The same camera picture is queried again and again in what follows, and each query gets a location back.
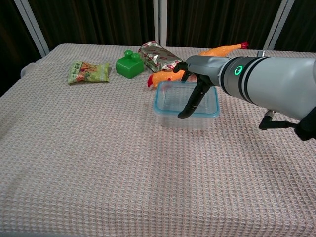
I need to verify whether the beige waffle-weave table cloth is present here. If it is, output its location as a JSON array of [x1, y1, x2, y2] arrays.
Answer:
[[0, 43, 316, 237]]

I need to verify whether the green toy building block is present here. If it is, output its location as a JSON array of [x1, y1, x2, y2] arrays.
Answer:
[[115, 49, 145, 79]]

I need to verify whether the white slanted frame post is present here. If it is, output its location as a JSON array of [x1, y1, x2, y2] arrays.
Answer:
[[263, 0, 296, 50], [13, 0, 50, 58]]

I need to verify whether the green snack bag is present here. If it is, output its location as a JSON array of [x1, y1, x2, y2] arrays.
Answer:
[[67, 61, 110, 86]]

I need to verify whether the black arm connector cable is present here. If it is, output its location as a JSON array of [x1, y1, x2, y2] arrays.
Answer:
[[258, 110, 298, 131]]

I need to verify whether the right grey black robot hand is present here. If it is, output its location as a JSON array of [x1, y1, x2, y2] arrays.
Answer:
[[172, 55, 229, 119]]

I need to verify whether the silver foil snack pack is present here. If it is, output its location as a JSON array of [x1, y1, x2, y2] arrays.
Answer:
[[137, 41, 185, 73]]

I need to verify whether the teal plastic lid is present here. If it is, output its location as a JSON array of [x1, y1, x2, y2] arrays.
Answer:
[[153, 80, 221, 118]]

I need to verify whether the clear plastic container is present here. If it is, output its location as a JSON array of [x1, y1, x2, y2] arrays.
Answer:
[[154, 108, 220, 131]]

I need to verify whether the white table corner piece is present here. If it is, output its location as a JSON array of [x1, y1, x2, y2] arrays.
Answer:
[[20, 62, 38, 76]]

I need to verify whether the white upright frame post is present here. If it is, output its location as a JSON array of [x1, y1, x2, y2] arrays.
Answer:
[[153, 0, 168, 47]]

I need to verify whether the orange rubber chicken toy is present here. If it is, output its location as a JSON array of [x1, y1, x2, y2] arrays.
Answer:
[[147, 41, 249, 88]]

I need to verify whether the dark pleated curtain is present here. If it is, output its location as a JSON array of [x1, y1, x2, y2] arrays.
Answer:
[[0, 0, 316, 98]]

